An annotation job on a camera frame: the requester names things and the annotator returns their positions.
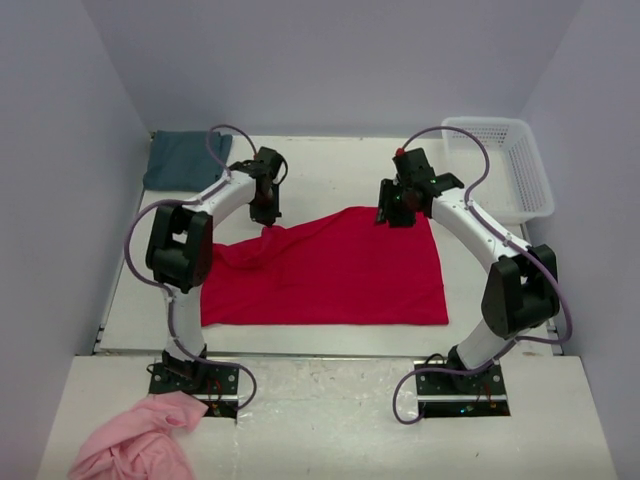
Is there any red t shirt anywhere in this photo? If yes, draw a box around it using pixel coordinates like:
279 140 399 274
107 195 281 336
200 207 449 327

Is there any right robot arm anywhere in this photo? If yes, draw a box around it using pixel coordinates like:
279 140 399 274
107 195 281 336
376 148 560 376

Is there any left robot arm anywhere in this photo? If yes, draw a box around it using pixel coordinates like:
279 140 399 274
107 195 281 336
145 147 288 380

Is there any folded grey-blue t shirt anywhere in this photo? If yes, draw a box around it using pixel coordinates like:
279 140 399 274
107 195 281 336
143 130 233 193

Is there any white plastic basket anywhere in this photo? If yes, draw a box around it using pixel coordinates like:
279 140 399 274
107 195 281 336
442 116 555 225

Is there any pink t shirt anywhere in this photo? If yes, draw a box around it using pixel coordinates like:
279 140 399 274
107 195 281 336
67 392 207 479

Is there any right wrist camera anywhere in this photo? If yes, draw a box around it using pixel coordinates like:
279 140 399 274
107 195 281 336
393 148 435 185

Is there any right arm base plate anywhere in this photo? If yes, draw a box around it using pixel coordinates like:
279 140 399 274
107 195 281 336
415 365 510 419

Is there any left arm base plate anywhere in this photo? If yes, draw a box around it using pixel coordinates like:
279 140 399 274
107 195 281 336
146 362 240 420

